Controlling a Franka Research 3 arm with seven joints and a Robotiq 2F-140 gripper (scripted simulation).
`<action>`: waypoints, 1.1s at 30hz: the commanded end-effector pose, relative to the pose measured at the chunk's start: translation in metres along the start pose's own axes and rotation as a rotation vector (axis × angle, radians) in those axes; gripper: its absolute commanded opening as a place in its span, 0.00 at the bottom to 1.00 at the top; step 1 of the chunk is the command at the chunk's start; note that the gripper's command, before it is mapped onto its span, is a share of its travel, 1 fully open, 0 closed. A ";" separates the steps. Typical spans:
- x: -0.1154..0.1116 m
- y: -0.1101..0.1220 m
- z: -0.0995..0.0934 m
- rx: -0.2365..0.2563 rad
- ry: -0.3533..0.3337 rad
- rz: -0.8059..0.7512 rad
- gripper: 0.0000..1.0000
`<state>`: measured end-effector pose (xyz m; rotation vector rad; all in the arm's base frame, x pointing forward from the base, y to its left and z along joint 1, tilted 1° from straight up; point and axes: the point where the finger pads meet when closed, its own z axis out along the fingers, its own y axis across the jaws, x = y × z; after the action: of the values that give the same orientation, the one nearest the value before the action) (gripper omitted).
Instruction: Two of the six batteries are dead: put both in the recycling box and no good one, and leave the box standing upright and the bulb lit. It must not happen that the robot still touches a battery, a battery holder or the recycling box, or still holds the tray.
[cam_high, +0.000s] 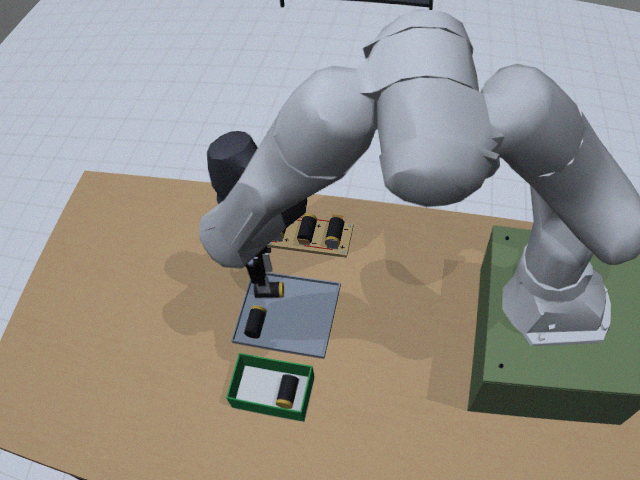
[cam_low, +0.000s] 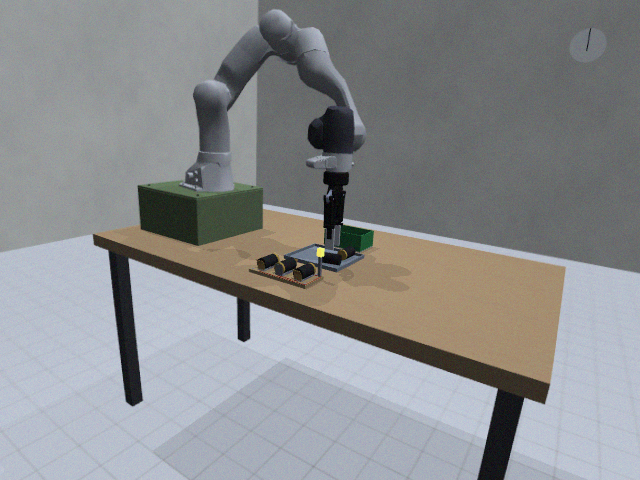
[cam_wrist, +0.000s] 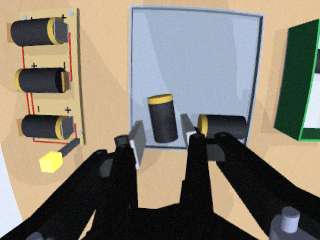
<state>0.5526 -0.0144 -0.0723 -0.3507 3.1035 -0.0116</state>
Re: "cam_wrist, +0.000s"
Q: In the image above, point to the green open-top box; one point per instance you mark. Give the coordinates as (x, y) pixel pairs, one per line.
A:
(297, 94)

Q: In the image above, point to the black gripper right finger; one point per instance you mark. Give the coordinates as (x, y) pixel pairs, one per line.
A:
(276, 204)

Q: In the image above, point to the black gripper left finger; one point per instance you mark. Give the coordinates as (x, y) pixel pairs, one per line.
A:
(66, 213)

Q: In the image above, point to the black battery with gold end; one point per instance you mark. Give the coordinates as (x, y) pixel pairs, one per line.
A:
(43, 126)
(34, 32)
(163, 120)
(39, 80)
(317, 68)
(211, 124)

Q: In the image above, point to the light blue tray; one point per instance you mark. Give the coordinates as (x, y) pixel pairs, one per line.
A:
(207, 58)

